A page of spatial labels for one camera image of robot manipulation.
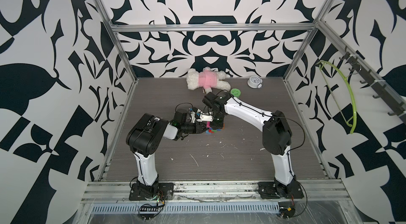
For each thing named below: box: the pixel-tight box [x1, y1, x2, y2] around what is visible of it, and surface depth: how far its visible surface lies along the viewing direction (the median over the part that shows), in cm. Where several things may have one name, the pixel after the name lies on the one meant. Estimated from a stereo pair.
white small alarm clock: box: [247, 76, 263, 89], surface depth 117 cm
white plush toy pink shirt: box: [186, 66, 232, 94], surface depth 111 cm
